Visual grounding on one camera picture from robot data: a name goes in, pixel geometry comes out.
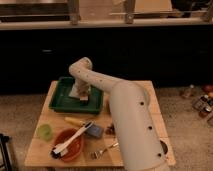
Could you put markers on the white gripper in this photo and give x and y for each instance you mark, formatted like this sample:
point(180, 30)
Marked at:
point(83, 88)

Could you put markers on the wooden block eraser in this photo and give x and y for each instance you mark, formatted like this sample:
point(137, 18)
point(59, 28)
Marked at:
point(84, 98)

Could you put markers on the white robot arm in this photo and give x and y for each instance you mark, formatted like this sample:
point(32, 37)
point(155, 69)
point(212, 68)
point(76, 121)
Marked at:
point(138, 140)

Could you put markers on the green plastic tray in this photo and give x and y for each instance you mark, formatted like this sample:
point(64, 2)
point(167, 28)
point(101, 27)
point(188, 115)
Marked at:
point(63, 103)

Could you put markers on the blue grey sponge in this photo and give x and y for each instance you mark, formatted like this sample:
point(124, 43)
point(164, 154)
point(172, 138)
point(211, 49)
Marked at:
point(95, 131)

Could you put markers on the pile of dried red bits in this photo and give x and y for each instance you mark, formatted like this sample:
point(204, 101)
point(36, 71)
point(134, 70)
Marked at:
point(110, 130)

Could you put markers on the wooden table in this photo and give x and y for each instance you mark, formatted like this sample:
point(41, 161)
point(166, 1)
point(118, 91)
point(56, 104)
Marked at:
point(38, 154)

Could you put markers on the small green cup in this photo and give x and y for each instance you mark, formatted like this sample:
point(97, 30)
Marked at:
point(44, 132)

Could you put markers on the orange bowl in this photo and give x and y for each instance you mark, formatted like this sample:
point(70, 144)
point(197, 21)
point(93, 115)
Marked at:
point(74, 149)

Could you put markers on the silver fork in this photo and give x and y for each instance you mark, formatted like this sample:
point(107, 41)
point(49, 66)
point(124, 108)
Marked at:
point(97, 154)

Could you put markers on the black stand on floor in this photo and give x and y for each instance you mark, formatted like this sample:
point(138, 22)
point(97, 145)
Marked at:
point(6, 163)

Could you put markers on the dark cabinet counter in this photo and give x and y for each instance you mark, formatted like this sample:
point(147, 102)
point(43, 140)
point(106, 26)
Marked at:
point(166, 55)

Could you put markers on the metal cup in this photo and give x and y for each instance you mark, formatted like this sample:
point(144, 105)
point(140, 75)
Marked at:
point(164, 146)

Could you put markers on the white handled brush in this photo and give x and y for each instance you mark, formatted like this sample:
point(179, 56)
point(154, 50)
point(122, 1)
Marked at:
point(61, 149)

